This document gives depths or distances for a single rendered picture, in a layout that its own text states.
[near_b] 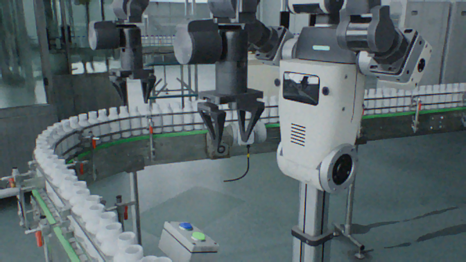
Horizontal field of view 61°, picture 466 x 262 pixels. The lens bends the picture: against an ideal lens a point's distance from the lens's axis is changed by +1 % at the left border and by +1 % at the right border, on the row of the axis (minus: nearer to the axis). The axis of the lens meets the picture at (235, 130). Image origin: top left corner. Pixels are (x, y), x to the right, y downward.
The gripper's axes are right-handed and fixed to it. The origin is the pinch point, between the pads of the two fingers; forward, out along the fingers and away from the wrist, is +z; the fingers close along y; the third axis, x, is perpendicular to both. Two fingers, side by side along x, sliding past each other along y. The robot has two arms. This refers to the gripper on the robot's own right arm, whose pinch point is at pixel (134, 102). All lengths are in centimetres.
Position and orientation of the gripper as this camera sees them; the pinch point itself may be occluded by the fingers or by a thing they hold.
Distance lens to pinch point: 110.5
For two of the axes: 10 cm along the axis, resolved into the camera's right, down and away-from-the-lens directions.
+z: -0.1, 9.6, 2.8
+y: -8.0, 1.6, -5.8
